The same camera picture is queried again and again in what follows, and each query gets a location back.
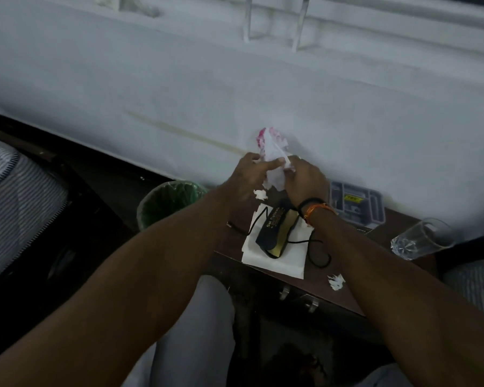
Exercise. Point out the black and gold pouch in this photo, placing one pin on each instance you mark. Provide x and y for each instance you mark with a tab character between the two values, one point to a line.
276	229

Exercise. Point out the grey plastic compartment tray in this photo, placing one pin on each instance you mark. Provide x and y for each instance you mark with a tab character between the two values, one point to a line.
357	205

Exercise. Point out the person's left thumb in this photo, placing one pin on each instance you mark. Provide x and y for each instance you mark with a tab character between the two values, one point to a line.
254	157

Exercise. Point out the orange wrist thread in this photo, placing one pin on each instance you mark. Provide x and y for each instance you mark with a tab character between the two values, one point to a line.
318	209

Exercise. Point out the white paper napkin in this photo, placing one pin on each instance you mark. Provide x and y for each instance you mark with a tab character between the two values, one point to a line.
276	253

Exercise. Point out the person's right forearm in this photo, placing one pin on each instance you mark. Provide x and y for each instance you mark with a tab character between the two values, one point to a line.
403	302

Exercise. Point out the grey patterned bed cover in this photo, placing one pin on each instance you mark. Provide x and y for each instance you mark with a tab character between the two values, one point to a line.
474	284

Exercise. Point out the dark wooden bedside table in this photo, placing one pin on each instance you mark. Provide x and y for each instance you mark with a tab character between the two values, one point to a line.
306	278

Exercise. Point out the black wrist thread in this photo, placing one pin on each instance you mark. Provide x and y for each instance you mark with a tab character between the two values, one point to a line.
309	203

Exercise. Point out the person's grey trouser leg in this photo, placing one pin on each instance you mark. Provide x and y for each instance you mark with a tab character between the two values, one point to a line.
193	338

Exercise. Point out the person's right fingers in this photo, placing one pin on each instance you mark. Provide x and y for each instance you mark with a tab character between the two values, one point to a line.
290	167

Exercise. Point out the clear drinking glass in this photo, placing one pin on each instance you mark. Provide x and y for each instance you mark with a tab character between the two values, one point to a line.
421	239

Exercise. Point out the small torn tissue scrap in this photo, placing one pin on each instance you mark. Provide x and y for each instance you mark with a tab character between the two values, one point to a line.
336	281
260	194

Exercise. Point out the green-lined waste bin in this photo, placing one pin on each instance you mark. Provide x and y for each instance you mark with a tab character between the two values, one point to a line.
167	201

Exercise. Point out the person's left hand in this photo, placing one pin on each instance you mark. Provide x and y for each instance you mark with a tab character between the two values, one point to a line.
242	183

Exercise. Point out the person's left forearm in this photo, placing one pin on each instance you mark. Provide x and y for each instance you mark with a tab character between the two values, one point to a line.
105	294

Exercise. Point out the white pink-stained tissue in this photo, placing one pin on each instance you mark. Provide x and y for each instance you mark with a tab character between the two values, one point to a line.
272	157

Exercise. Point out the person's right hand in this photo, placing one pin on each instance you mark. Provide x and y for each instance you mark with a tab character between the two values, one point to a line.
304	183

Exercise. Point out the striped grey mattress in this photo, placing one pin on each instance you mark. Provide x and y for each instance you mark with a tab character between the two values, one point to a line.
14	205

